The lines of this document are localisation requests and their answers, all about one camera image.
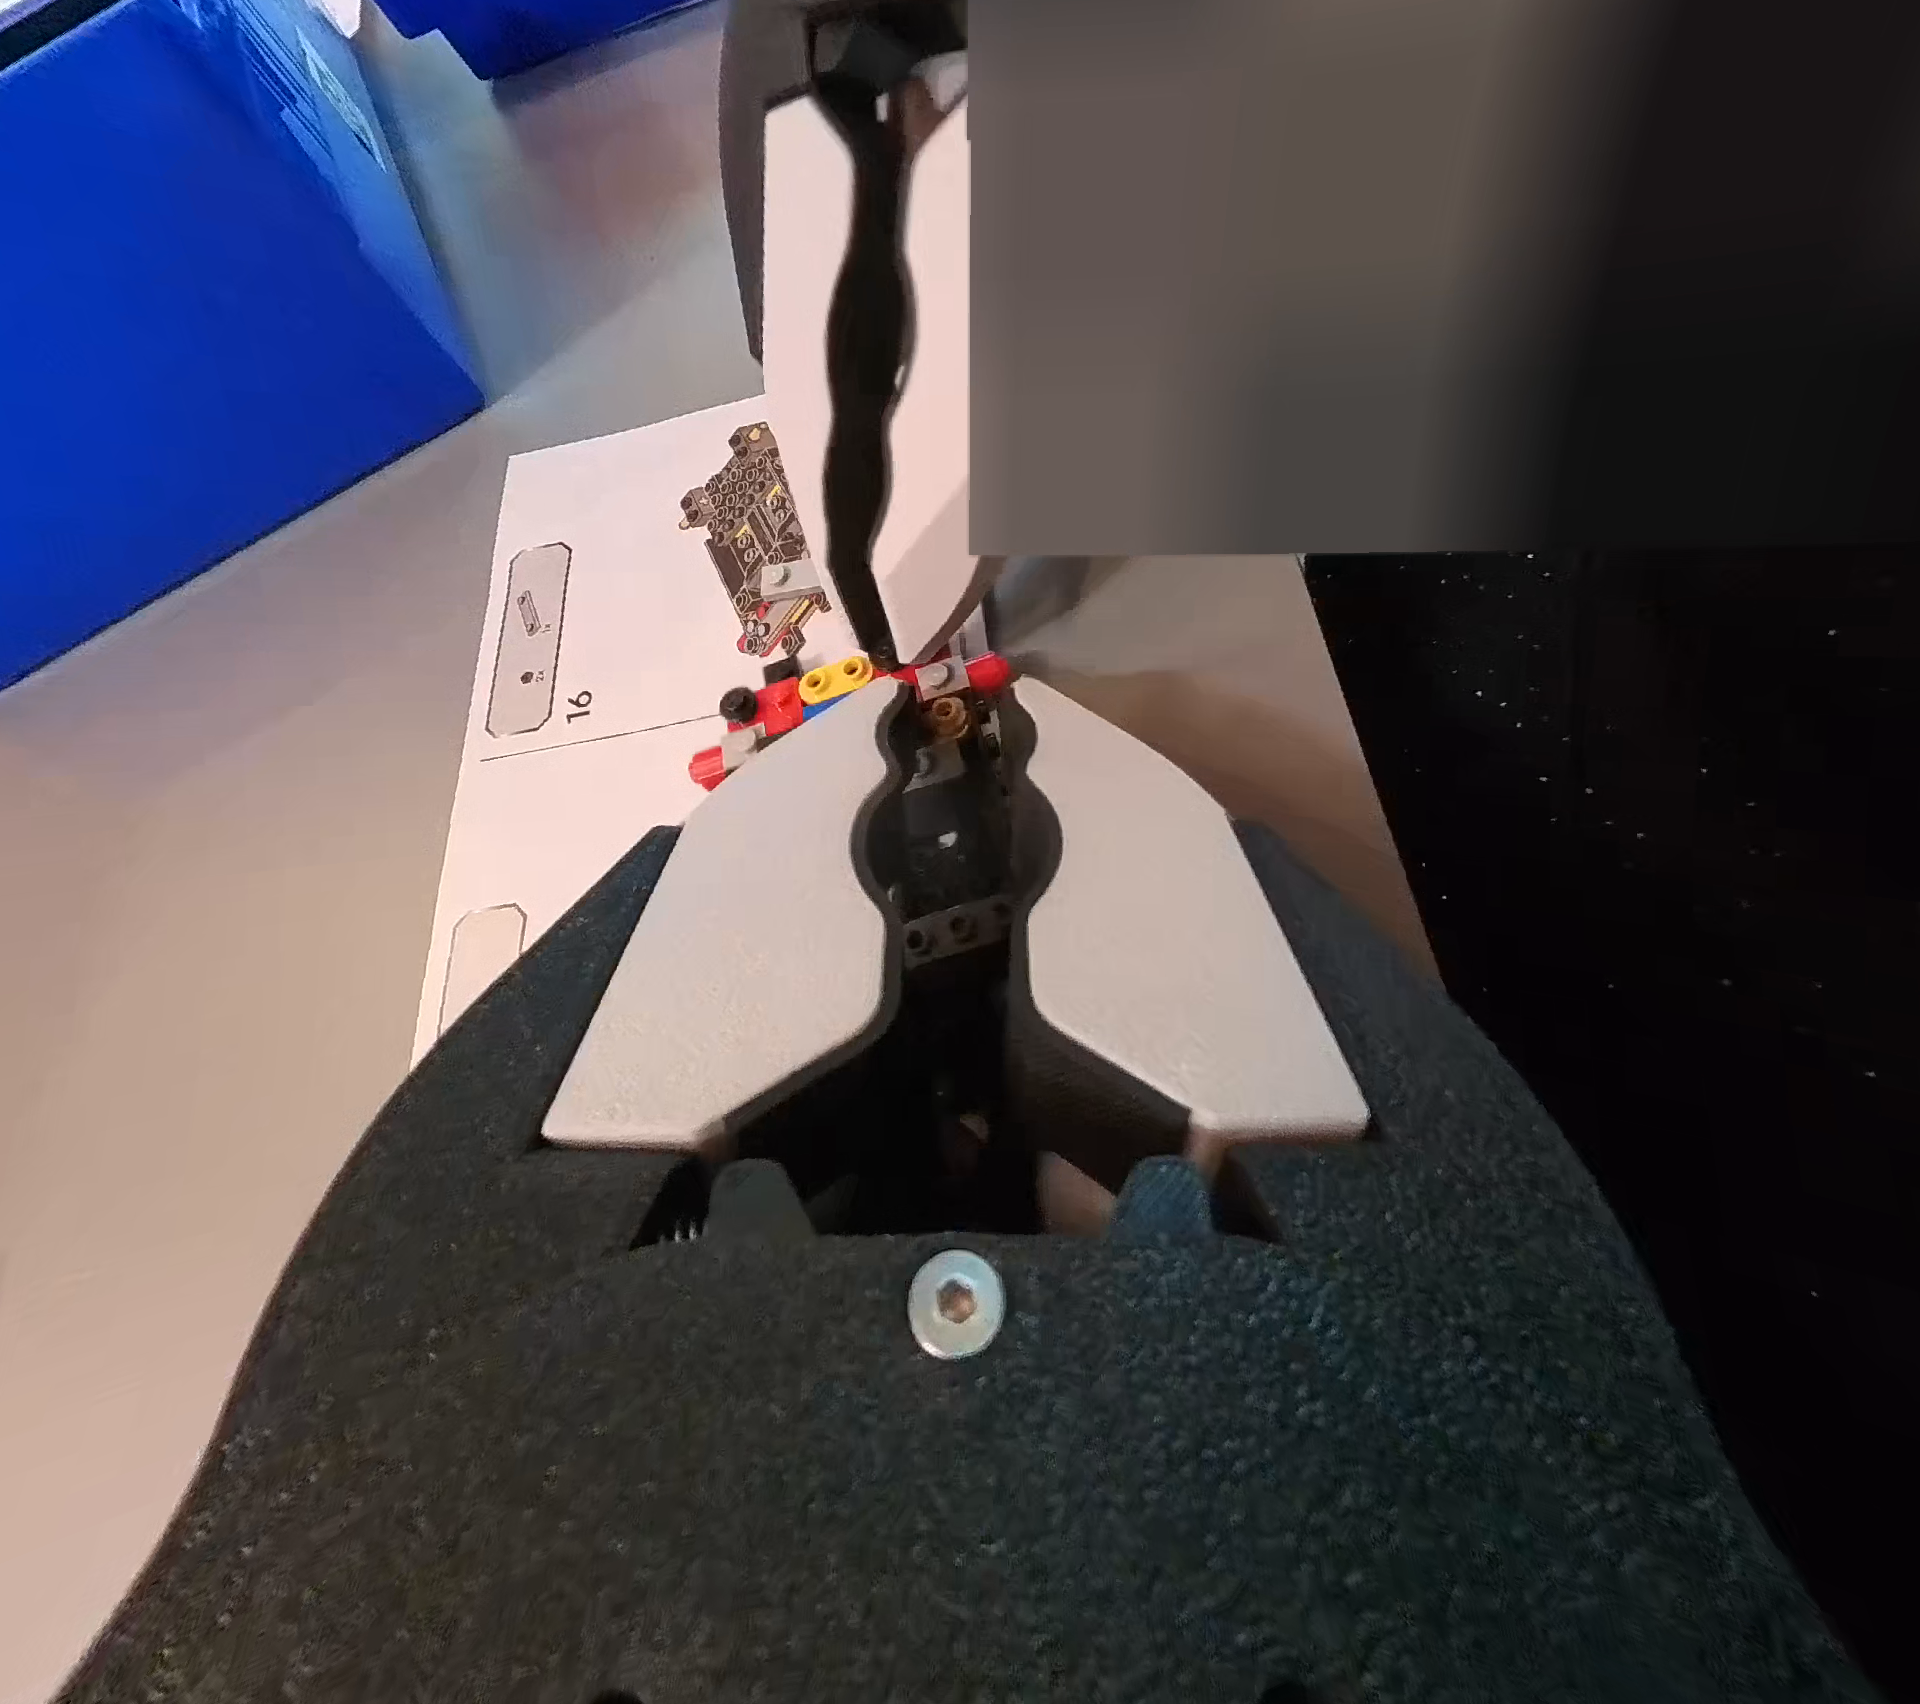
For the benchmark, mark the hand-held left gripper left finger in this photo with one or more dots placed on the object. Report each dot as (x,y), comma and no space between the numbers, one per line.
(719,968)

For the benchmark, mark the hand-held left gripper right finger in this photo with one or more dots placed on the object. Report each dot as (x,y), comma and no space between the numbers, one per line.
(1186,968)

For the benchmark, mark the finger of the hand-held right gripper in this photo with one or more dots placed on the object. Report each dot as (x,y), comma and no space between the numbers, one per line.
(938,278)
(795,263)

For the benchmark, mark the black lego car chassis model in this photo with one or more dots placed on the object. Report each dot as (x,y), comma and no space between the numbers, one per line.
(772,705)

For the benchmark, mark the white lego instruction booklet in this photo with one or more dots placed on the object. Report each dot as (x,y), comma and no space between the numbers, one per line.
(630,622)

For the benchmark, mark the white paper scrap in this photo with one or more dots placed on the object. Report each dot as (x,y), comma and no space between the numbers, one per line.
(336,4)

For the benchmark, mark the large blue plastic bin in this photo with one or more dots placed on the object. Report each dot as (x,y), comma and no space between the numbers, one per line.
(195,384)

